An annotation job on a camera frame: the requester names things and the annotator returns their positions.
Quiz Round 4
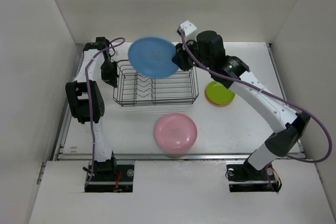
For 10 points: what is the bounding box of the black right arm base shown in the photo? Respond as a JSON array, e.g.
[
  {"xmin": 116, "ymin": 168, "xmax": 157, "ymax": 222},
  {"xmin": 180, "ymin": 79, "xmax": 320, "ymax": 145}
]
[{"xmin": 225, "ymin": 162, "xmax": 282, "ymax": 193}]

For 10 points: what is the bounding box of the grey wire dish rack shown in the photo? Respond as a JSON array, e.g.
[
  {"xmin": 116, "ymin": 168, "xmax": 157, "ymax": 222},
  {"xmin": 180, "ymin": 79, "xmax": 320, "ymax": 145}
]
[{"xmin": 113, "ymin": 60, "xmax": 199, "ymax": 106}]

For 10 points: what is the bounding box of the orange plate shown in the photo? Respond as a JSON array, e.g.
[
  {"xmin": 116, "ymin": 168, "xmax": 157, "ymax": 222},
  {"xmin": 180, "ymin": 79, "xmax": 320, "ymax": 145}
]
[{"xmin": 205, "ymin": 92, "xmax": 236, "ymax": 107}]

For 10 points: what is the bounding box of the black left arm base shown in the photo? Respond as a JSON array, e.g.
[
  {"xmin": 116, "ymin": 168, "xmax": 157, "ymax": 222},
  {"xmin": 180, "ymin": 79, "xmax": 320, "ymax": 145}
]
[{"xmin": 83, "ymin": 159, "xmax": 135, "ymax": 193}]

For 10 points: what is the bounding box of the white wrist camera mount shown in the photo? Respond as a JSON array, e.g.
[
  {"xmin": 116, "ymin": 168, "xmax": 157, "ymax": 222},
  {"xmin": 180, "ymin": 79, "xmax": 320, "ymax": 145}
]
[{"xmin": 177, "ymin": 20, "xmax": 197, "ymax": 41}]

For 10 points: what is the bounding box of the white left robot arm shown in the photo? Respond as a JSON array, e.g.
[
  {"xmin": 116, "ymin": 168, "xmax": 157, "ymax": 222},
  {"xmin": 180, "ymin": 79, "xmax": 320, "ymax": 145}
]
[{"xmin": 65, "ymin": 37, "xmax": 119, "ymax": 162}]

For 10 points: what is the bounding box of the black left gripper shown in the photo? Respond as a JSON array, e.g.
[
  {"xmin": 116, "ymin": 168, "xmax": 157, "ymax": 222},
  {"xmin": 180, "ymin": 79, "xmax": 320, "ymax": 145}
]
[{"xmin": 100, "ymin": 59, "xmax": 119, "ymax": 88}]

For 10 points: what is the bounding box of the white foam board panel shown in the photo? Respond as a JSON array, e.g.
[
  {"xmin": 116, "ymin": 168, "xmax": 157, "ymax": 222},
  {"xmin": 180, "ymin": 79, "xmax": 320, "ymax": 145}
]
[{"xmin": 30, "ymin": 160, "xmax": 335, "ymax": 223}]

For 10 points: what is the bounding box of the pink plate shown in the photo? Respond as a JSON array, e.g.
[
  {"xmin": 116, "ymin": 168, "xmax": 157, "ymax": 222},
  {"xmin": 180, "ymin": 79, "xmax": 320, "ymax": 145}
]
[{"xmin": 154, "ymin": 113, "xmax": 197, "ymax": 153}]

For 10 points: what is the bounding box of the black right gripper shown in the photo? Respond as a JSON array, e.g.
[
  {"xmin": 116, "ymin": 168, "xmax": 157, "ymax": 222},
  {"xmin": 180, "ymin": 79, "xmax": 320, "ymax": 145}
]
[{"xmin": 172, "ymin": 37, "xmax": 213, "ymax": 72}]

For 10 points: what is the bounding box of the blue plate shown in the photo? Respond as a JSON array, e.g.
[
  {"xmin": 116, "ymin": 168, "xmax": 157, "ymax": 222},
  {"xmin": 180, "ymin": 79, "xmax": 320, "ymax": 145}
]
[{"xmin": 128, "ymin": 36, "xmax": 179, "ymax": 78}]

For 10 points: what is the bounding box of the green plate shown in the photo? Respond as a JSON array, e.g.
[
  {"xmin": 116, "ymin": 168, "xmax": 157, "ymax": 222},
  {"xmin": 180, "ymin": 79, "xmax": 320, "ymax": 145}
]
[{"xmin": 205, "ymin": 81, "xmax": 235, "ymax": 105}]

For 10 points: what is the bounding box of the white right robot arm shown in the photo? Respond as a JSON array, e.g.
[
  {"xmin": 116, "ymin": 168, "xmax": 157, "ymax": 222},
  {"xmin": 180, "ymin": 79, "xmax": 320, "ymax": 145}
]
[{"xmin": 172, "ymin": 29, "xmax": 311, "ymax": 179}]

